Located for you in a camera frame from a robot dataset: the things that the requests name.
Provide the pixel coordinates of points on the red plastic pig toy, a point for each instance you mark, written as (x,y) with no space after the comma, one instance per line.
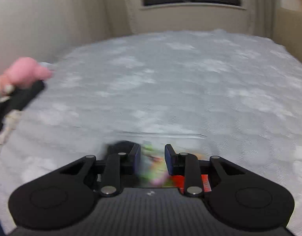
(204,168)

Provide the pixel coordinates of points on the black plush cat toy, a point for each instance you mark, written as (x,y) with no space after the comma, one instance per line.
(119,147)

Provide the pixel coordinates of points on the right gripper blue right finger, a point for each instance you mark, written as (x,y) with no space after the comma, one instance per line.
(184,171)

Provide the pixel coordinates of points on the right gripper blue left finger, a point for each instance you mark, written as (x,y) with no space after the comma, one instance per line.
(121,171)

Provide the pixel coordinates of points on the pink plush toy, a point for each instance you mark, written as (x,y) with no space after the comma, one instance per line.
(22,74)

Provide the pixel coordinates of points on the beige headboard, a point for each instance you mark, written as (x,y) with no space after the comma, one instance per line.
(288,31)

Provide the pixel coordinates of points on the green carrot toy keychain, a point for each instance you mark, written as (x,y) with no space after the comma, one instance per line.
(153,171)

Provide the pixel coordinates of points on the beige curtain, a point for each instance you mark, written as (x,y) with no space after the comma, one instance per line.
(118,17)

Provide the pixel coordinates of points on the white patterned cloth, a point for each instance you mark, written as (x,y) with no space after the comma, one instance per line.
(10,122)

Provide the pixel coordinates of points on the black garment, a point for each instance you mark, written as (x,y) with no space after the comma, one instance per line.
(19,100)

